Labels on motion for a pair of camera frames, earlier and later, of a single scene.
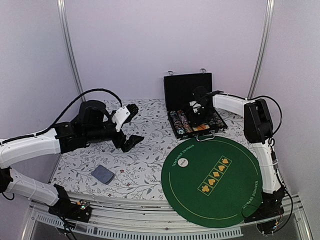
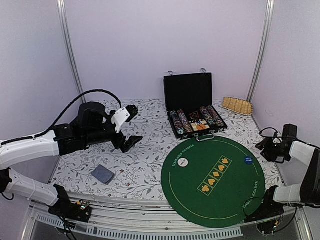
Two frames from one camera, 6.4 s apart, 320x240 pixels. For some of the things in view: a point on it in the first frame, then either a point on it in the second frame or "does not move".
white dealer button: [183, 162] does not move
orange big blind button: [201, 127] does not move
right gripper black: [194, 121] to [265, 144]
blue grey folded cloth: [104, 175] does not move
